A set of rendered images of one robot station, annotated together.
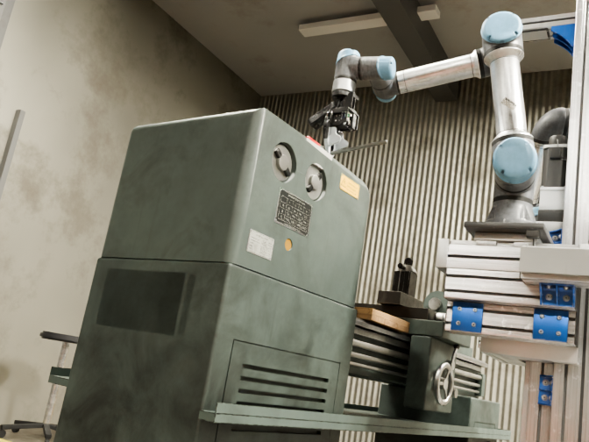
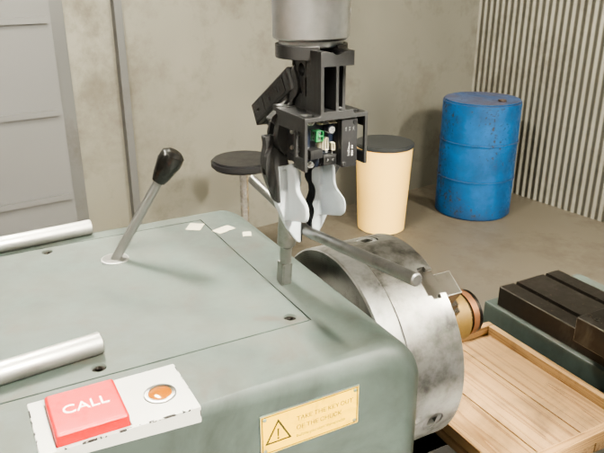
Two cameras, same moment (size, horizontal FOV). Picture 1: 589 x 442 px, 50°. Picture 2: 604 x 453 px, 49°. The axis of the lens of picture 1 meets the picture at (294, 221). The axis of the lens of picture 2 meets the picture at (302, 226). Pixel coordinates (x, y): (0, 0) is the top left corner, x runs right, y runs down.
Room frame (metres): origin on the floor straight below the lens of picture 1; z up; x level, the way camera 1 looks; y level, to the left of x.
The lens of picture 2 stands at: (1.28, -0.36, 1.62)
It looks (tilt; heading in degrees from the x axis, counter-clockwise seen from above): 22 degrees down; 25
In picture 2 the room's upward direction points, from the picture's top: straight up
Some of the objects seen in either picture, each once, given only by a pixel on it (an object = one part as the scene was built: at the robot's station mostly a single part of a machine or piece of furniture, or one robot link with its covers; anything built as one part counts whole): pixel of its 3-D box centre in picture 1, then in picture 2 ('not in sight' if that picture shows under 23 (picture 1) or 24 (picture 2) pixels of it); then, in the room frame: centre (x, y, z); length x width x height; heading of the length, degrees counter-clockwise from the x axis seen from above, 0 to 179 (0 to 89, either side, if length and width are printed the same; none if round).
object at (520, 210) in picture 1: (511, 216); not in sight; (1.82, -0.65, 1.21); 0.15 x 0.15 x 0.10
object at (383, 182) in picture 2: not in sight; (382, 184); (5.20, 0.87, 0.29); 0.38 x 0.36 x 0.58; 59
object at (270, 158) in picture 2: (329, 126); (283, 160); (1.88, -0.06, 1.42); 0.05 x 0.02 x 0.09; 143
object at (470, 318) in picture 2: not in sight; (446, 316); (2.24, -0.18, 1.08); 0.09 x 0.09 x 0.09; 53
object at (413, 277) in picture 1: (403, 284); not in sight; (2.52, -0.48, 1.07); 0.07 x 0.07 x 0.10; 53
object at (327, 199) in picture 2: (339, 145); (328, 201); (1.90, -0.10, 1.38); 0.06 x 0.03 x 0.09; 53
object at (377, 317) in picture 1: (348, 317); (494, 394); (2.35, -0.26, 0.88); 0.36 x 0.30 x 0.04; 53
